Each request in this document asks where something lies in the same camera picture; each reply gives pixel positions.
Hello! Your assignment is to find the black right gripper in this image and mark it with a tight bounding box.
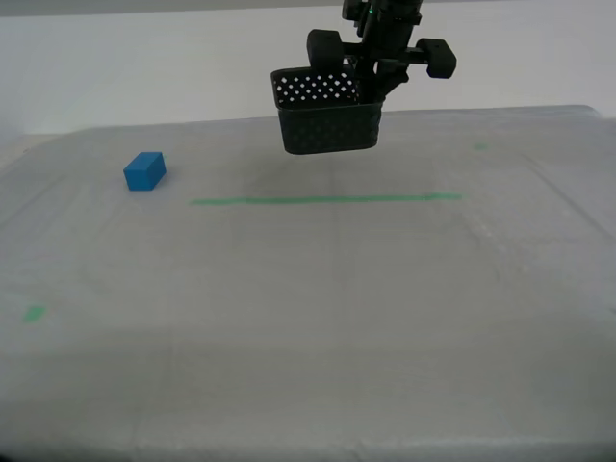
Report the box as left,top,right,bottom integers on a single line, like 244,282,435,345
306,18,458,104

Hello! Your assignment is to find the black perforated plastic basket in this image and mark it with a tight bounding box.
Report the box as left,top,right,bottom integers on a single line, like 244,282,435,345
269,66,385,156

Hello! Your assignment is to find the blue rectangular block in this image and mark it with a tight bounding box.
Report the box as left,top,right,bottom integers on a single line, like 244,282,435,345
123,151,167,193

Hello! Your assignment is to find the long green tape strip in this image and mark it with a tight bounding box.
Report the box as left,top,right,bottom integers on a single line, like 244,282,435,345
190,192,464,207

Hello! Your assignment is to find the white tablecloth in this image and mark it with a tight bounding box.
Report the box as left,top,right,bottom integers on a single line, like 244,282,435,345
0,103,616,462

